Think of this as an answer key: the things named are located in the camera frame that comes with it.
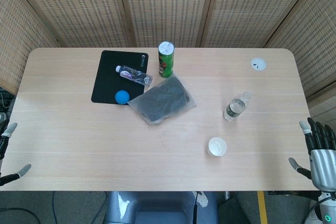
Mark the black strap on base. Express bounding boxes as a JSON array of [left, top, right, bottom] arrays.
[[192, 191, 200, 224]]

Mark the white perforated bracket plate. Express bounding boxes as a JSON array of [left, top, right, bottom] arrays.
[[196, 191, 209, 209]]

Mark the black mouse pad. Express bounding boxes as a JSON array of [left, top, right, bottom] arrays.
[[91, 50, 149, 105]]

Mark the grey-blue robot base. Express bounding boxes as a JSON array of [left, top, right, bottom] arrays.
[[104, 191, 219, 224]]

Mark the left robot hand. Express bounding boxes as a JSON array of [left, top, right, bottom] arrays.
[[0, 122, 33, 187]]

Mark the transparent water bottle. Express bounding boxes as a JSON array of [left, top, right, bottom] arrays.
[[223, 91, 253, 122]]

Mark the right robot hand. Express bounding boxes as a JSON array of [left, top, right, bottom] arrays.
[[288, 118, 336, 191]]

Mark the black floor cable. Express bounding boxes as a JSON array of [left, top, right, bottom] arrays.
[[0, 206, 43, 224]]

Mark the green chips can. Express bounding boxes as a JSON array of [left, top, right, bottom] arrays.
[[157, 41, 175, 78]]

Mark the blue ball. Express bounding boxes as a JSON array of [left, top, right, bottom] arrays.
[[114, 90, 130, 105]]

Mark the wicker screen panel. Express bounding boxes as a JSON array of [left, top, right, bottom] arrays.
[[264, 0, 336, 124], [116, 0, 219, 49], [201, 0, 326, 49], [10, 0, 138, 49], [0, 0, 60, 96]]

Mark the white round cable grommet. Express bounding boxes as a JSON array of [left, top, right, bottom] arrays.
[[249, 57, 267, 71]]

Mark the labelled empty plastic bottle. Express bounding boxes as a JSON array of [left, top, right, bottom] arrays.
[[114, 65, 153, 87]]

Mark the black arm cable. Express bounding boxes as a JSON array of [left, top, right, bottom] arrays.
[[305, 197, 325, 224]]

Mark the white paper cup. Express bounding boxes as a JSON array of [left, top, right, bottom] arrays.
[[206, 136, 227, 157]]

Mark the grey bag with dark cloth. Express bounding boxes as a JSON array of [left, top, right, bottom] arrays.
[[127, 74, 197, 126]]

